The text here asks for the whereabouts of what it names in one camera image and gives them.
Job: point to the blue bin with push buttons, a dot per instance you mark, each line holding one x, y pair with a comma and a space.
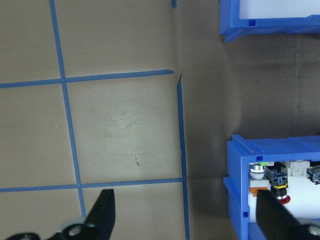
235, 175

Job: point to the blue bin with few parts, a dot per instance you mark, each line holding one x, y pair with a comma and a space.
232, 15

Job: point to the green square push button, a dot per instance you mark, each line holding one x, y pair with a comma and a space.
257, 172

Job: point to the black metal push button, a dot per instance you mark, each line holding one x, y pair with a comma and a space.
314, 175

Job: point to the white orange contact block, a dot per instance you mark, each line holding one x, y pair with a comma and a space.
255, 191

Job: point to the pile of small parts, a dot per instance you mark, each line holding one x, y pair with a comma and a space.
305, 200

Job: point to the white plastic block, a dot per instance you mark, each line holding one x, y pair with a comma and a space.
297, 170

